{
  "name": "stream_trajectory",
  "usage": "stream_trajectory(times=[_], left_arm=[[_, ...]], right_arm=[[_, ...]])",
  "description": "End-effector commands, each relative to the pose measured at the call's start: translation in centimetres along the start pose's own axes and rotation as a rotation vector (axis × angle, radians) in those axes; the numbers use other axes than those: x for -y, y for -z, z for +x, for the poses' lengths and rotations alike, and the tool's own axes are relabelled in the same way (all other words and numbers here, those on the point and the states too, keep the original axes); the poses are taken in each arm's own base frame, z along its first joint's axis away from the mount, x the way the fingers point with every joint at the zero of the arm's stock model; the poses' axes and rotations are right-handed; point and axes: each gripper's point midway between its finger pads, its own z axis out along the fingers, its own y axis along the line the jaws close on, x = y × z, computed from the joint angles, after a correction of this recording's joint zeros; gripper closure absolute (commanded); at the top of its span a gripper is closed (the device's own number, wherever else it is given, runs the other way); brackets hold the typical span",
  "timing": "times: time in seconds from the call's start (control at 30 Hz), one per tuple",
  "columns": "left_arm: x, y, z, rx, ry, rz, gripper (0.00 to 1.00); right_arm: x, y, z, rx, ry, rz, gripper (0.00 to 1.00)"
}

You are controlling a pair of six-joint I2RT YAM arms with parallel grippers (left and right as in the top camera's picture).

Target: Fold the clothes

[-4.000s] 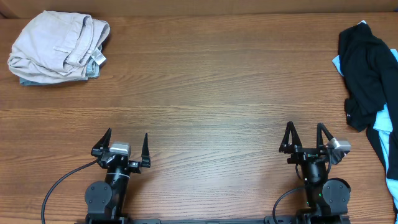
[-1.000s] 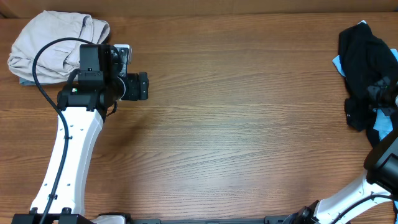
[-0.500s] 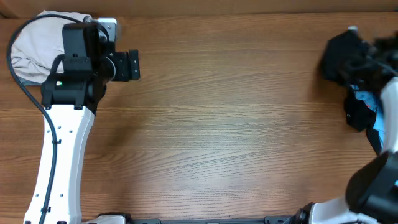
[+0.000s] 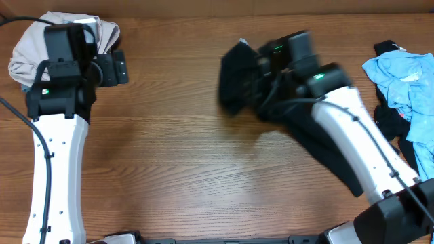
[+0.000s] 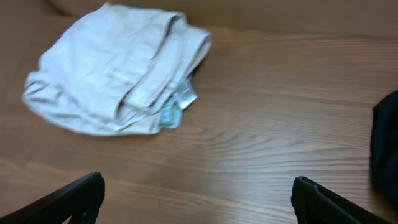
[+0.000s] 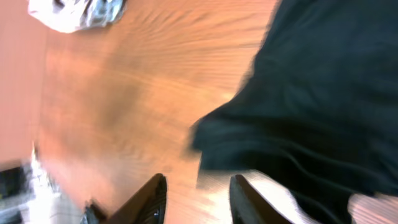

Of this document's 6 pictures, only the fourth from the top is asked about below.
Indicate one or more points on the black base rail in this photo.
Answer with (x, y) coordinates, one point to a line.
(135, 237)

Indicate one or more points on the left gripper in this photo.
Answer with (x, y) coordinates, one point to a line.
(63, 66)

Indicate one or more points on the folded beige trousers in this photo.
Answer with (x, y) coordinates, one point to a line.
(31, 49)

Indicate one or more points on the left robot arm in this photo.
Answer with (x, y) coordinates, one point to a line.
(59, 104)

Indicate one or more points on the black t-shirt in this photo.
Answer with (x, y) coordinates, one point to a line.
(236, 68)

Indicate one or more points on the light blue shirt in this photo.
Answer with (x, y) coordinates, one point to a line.
(406, 81)

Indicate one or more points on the black garment under blue shirt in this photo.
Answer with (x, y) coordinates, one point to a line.
(389, 121)

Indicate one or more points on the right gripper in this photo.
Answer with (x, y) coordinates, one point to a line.
(258, 95)

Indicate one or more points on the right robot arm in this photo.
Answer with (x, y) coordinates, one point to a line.
(401, 204)

